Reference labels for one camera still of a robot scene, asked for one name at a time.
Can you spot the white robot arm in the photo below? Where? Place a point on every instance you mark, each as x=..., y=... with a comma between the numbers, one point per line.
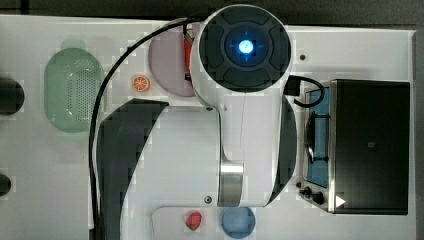
x=223, y=152

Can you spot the grey round plate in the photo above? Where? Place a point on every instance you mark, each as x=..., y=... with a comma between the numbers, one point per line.
x=166, y=62

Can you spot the orange slice toy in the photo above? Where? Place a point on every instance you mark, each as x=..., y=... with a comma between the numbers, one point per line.
x=141, y=84

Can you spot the red ketchup bottle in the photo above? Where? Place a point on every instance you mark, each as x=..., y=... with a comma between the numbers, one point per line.
x=187, y=44

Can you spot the red strawberry toy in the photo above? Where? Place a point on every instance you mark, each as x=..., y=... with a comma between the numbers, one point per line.
x=194, y=220

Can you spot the blue bowl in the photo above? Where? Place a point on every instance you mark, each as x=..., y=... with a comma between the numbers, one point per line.
x=238, y=222

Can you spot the green perforated colander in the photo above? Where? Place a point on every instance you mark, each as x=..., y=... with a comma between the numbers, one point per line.
x=72, y=79

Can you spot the black toaster oven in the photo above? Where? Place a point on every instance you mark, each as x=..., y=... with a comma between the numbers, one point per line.
x=356, y=148

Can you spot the black round pot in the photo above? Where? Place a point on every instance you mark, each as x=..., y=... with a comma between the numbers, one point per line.
x=11, y=97

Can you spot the black cup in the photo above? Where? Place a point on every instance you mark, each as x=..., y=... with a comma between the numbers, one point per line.
x=5, y=184

